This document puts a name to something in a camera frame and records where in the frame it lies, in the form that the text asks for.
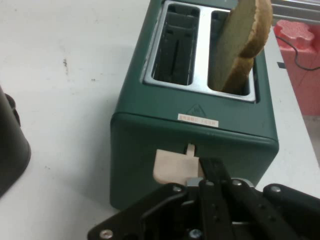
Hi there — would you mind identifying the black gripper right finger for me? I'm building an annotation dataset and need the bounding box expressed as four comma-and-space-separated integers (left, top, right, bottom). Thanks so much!
226, 177, 320, 240

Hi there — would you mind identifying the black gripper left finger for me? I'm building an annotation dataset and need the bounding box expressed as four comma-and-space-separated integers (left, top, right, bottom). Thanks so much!
87, 157, 233, 240

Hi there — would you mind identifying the beige toaster lever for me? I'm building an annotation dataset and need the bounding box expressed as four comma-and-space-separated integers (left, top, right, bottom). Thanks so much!
152, 143, 205, 186

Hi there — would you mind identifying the brown toast bread slice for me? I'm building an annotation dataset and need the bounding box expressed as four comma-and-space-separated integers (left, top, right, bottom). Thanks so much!
208, 0, 274, 93

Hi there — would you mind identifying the dark green two-slot toaster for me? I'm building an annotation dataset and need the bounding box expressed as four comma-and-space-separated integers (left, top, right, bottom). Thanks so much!
109, 0, 280, 213

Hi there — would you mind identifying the pink foam block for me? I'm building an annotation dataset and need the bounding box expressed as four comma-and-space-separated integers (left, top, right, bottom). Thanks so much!
273, 19, 320, 116

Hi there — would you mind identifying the black cylindrical container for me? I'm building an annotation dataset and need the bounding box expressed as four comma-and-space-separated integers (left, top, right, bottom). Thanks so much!
0, 84, 33, 199

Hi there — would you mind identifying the black cable over foam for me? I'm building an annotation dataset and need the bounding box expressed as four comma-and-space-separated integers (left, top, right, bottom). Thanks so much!
274, 34, 320, 71

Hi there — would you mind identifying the aluminium frame horizontal rail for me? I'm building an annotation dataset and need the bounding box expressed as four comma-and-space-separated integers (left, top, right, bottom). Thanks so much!
270, 0, 320, 26

